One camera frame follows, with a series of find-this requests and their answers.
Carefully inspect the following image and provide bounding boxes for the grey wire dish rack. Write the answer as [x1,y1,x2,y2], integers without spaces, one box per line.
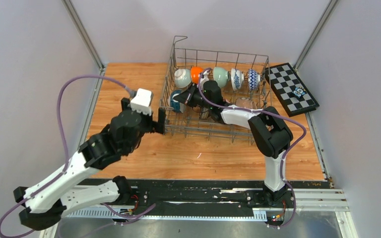
[159,35,273,146]

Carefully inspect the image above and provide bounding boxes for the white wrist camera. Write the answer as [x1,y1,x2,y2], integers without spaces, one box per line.
[199,74,209,88]
[130,88,153,116]

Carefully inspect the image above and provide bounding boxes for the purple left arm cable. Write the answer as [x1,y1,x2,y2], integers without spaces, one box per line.
[0,74,135,238]

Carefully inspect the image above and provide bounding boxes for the dark teal bowl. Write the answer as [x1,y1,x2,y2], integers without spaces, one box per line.
[169,90,186,114]

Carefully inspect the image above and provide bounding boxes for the blue floral pattern bowl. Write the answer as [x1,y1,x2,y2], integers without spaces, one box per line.
[230,68,244,91]

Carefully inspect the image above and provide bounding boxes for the clear glass bowl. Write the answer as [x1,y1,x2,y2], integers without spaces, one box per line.
[235,97,257,110]

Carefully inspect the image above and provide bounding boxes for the blue zigzag pattern bowl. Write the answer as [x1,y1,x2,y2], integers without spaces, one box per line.
[247,69,260,91]

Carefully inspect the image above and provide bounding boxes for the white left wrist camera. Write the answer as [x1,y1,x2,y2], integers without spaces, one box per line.
[130,88,153,116]

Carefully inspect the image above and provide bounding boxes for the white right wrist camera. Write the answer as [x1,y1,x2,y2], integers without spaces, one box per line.
[199,74,209,88]

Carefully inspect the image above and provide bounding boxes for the left aluminium frame post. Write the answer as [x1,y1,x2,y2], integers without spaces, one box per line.
[62,0,105,71]

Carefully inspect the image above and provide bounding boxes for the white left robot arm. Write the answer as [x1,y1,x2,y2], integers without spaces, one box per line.
[13,98,166,231]

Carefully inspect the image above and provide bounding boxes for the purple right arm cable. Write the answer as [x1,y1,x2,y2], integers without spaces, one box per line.
[198,68,308,230]

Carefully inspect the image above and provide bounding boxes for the aluminium frame post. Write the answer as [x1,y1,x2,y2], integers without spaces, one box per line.
[294,0,339,71]
[62,0,105,71]

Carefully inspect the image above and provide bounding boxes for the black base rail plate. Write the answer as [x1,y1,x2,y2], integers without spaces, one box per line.
[54,178,349,221]

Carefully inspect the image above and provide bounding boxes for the right aluminium frame post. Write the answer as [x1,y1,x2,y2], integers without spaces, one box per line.
[294,0,339,71]

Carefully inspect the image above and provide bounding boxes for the white bowl green dashes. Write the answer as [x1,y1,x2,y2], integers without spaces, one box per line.
[174,68,192,89]

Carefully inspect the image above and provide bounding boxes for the small blue owl figure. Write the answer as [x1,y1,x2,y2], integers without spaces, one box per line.
[292,87,307,99]

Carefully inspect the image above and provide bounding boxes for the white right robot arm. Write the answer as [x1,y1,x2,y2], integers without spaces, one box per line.
[172,80,293,207]

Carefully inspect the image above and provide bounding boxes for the black white checkerboard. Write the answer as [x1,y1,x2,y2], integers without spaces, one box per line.
[265,62,319,117]

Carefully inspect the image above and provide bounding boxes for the black bowl beige inside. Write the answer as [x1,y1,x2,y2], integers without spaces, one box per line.
[199,107,210,120]

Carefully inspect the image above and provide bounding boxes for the orange bowl white inside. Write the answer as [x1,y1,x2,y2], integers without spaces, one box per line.
[190,66,204,84]

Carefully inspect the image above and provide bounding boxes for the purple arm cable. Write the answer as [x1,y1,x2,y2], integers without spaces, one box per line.
[198,68,308,230]
[0,74,135,238]

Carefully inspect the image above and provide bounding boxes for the pale green bowl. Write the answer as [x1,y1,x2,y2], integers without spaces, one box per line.
[213,66,230,88]

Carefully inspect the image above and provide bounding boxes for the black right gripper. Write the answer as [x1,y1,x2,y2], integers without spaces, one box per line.
[175,83,213,110]

